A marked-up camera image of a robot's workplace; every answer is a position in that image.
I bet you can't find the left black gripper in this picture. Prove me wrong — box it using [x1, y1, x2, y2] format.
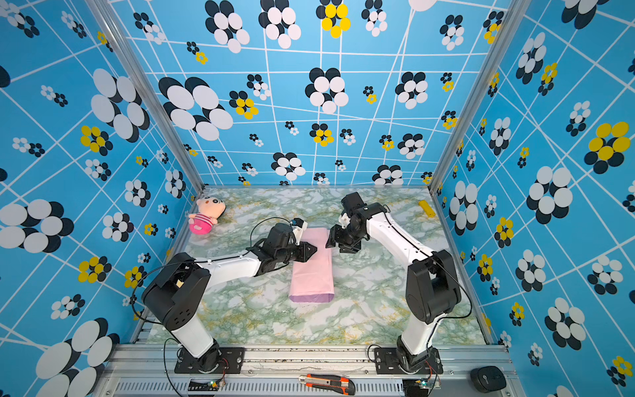
[277, 242, 319, 264]

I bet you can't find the purple wrapping paper sheet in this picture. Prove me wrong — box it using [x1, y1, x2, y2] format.
[289, 228, 335, 304]

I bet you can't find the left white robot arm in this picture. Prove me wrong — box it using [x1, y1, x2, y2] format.
[142, 218, 318, 367]

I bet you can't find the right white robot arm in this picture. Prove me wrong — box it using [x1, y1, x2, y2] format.
[326, 192, 463, 372]

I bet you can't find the pink plush doll toy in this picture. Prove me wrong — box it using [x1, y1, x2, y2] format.
[188, 197, 227, 235]

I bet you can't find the yellow tape piece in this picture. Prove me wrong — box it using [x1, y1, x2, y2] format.
[418, 200, 437, 218]

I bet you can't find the red black utility knife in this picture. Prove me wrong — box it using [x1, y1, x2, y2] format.
[299, 374, 357, 395]

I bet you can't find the black computer mouse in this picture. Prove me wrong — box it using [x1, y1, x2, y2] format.
[470, 366, 507, 393]

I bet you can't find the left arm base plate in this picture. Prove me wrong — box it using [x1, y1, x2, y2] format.
[175, 343, 246, 375]

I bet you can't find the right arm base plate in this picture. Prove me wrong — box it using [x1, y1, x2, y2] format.
[367, 347, 444, 377]

